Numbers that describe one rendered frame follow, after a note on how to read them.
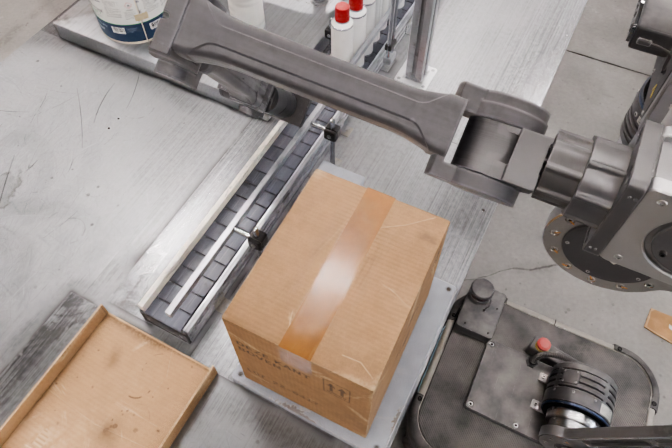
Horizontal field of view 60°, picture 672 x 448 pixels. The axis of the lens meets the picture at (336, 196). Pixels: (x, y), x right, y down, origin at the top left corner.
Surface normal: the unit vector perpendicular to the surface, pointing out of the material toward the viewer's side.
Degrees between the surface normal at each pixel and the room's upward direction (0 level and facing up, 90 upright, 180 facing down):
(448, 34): 0
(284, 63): 36
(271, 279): 0
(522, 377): 0
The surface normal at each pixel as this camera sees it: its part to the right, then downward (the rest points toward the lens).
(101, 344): 0.00, -0.57
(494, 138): -0.30, -0.08
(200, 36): -0.06, 0.02
